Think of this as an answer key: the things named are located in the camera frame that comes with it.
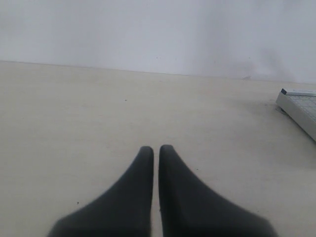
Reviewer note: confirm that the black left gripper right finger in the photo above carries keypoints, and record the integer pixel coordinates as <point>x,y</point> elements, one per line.
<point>189,208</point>

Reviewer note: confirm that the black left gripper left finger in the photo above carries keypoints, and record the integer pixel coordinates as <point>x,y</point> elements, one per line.
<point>124,210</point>

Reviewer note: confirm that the grey paper cutter base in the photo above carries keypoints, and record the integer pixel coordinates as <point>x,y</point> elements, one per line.
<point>300,105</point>

